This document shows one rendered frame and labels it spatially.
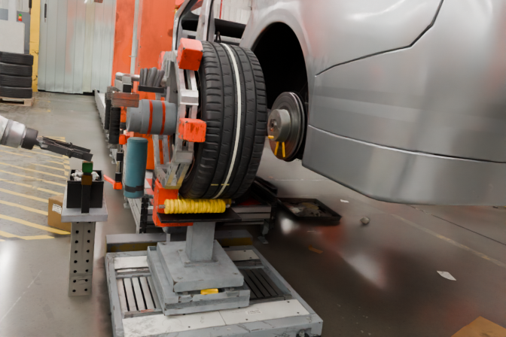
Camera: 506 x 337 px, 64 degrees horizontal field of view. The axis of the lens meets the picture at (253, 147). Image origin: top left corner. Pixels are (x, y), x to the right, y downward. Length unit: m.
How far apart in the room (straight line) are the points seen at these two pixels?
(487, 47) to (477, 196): 0.38
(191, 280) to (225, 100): 0.75
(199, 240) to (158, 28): 1.06
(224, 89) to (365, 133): 0.52
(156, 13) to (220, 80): 0.80
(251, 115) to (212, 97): 0.15
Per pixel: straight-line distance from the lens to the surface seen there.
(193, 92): 1.46
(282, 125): 1.85
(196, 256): 1.87
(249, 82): 1.51
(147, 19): 2.17
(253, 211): 2.58
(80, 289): 2.10
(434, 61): 1.13
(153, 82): 1.49
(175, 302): 1.75
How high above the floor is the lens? 1.03
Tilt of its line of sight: 9 degrees down
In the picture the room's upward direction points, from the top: 7 degrees clockwise
